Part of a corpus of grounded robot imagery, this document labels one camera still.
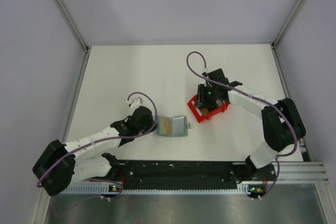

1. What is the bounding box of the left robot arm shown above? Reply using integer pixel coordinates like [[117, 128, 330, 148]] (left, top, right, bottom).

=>
[[32, 106, 157, 196]]

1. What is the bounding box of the left aluminium frame post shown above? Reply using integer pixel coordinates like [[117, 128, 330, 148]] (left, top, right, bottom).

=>
[[39, 0, 91, 51]]

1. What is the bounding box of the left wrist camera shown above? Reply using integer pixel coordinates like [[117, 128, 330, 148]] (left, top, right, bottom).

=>
[[127, 97, 143, 109]]

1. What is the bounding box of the grey slotted cable duct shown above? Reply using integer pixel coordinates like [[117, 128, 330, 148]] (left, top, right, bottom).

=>
[[61, 183, 251, 195]]

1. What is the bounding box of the aluminium front rail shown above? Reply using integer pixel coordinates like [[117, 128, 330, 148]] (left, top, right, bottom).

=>
[[277, 162, 329, 184]]

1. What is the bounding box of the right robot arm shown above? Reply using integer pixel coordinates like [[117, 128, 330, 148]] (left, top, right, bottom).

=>
[[192, 69, 306, 180]]

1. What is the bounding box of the aluminium frame post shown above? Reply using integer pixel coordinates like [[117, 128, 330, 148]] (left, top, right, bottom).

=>
[[271, 0, 323, 49], [39, 0, 91, 51]]

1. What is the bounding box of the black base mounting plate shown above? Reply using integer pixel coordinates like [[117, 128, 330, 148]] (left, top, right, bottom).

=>
[[89, 159, 276, 190]]

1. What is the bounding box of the red plastic bin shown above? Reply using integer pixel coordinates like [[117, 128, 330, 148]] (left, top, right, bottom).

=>
[[187, 95, 230, 123]]

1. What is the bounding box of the right aluminium frame post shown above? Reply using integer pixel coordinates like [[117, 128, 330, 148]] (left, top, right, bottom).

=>
[[271, 0, 323, 49]]

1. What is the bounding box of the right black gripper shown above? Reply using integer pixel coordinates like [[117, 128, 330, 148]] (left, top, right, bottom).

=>
[[194, 83, 218, 109]]

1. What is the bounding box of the stack of credit cards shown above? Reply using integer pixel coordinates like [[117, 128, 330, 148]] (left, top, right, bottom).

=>
[[199, 108, 209, 116]]

